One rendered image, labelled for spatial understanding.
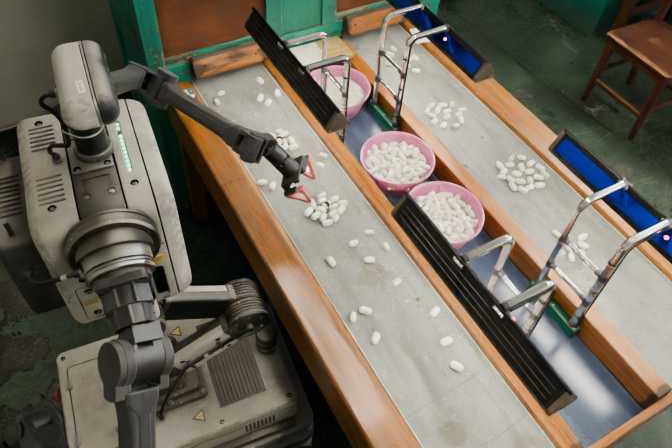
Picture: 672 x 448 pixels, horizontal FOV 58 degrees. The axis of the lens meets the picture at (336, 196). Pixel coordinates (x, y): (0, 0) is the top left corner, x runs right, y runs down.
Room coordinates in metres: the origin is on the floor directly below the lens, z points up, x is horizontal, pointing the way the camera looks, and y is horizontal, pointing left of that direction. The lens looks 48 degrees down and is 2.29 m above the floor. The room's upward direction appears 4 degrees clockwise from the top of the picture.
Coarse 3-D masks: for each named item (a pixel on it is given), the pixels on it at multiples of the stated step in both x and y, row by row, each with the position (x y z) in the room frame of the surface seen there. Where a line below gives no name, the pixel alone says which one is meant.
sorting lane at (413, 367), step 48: (240, 96) 1.85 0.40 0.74; (288, 144) 1.60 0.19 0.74; (336, 192) 1.39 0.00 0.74; (336, 240) 1.18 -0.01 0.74; (384, 240) 1.20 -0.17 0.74; (336, 288) 1.01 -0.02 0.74; (384, 288) 1.02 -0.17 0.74; (432, 288) 1.03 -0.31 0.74; (384, 336) 0.86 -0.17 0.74; (432, 336) 0.87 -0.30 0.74; (384, 384) 0.72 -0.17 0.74; (432, 384) 0.73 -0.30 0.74; (480, 384) 0.74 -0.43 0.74; (432, 432) 0.60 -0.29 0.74; (480, 432) 0.61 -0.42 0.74; (528, 432) 0.62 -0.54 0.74
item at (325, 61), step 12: (300, 36) 1.72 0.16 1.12; (312, 36) 1.74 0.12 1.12; (324, 36) 1.76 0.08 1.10; (324, 48) 1.77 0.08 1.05; (324, 60) 1.60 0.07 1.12; (336, 60) 1.62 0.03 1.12; (348, 60) 1.64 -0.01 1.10; (300, 72) 1.55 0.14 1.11; (324, 72) 1.76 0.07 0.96; (348, 72) 1.64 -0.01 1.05; (324, 84) 1.77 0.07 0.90; (336, 84) 1.69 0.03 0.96; (348, 84) 1.64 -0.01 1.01
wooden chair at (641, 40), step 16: (656, 16) 3.12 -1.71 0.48; (608, 32) 2.96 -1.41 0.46; (624, 32) 2.97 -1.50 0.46; (640, 32) 2.99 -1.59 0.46; (656, 32) 3.00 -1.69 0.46; (608, 48) 2.93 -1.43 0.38; (624, 48) 2.83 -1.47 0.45; (640, 48) 2.83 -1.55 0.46; (656, 48) 2.85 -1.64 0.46; (608, 64) 2.99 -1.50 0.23; (640, 64) 2.75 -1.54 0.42; (656, 64) 2.69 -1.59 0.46; (592, 80) 2.94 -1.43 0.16; (656, 80) 2.64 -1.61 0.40; (656, 96) 2.61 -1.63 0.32; (640, 112) 2.64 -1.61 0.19
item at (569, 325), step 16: (608, 192) 1.13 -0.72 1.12; (576, 208) 1.09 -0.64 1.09; (576, 224) 1.08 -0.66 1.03; (656, 224) 1.02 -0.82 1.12; (560, 240) 1.08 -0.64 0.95; (640, 240) 0.97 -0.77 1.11; (624, 256) 0.95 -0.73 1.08; (544, 272) 1.08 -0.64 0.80; (560, 272) 1.05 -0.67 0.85; (608, 272) 0.95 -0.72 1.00; (528, 288) 1.10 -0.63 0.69; (576, 288) 1.00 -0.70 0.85; (592, 288) 0.96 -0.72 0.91; (592, 304) 0.95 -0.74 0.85; (560, 320) 0.98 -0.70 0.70; (576, 320) 0.95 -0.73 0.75
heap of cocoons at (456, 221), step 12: (432, 192) 1.42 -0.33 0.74; (420, 204) 1.36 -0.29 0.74; (432, 204) 1.37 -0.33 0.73; (444, 204) 1.37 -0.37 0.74; (456, 204) 1.37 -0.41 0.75; (432, 216) 1.32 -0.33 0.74; (444, 216) 1.33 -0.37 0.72; (456, 216) 1.34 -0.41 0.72; (468, 216) 1.33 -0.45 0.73; (444, 228) 1.27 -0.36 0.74; (456, 228) 1.27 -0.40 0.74; (468, 228) 1.28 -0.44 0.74; (456, 240) 1.23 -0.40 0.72
